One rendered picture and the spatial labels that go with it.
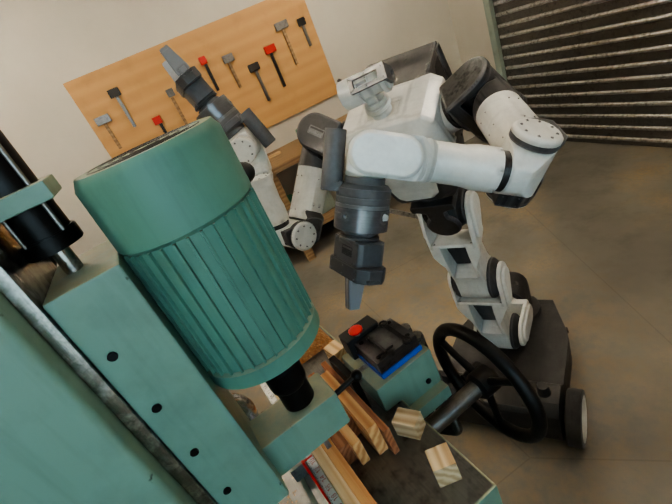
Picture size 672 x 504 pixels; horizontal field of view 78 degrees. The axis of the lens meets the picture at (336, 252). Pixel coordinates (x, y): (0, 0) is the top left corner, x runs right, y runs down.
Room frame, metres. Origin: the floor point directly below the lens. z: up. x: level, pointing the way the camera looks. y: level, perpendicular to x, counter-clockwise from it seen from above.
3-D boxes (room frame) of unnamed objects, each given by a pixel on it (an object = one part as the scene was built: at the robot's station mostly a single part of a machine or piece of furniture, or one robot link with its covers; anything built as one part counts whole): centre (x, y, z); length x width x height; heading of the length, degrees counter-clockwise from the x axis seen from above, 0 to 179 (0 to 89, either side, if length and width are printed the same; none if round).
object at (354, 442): (0.58, 0.13, 0.93); 0.20 x 0.02 x 0.06; 19
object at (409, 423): (0.51, 0.01, 0.92); 0.04 x 0.03 x 0.04; 49
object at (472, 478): (0.63, 0.08, 0.87); 0.61 x 0.30 x 0.06; 19
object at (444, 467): (0.41, -0.02, 0.92); 0.04 x 0.04 x 0.04; 88
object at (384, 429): (0.59, 0.08, 0.93); 0.24 x 0.01 x 0.06; 19
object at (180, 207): (0.51, 0.15, 1.35); 0.18 x 0.18 x 0.31
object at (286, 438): (0.50, 0.17, 1.03); 0.14 x 0.07 x 0.09; 109
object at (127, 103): (3.78, 0.34, 1.50); 2.00 x 0.04 x 0.90; 104
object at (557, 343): (1.28, -0.49, 0.19); 0.64 x 0.52 x 0.33; 139
